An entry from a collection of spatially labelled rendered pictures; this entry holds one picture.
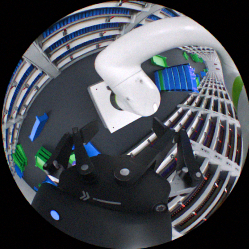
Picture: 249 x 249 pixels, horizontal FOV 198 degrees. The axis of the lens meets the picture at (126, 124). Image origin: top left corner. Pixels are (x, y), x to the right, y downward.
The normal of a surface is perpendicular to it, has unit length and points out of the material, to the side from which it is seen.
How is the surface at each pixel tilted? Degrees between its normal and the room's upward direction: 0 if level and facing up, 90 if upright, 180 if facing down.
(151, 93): 4
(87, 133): 63
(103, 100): 2
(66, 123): 0
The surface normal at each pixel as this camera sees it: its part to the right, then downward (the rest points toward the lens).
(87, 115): 0.40, 0.25
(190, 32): -0.25, 0.94
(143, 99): 0.24, 0.40
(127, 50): -0.29, 0.83
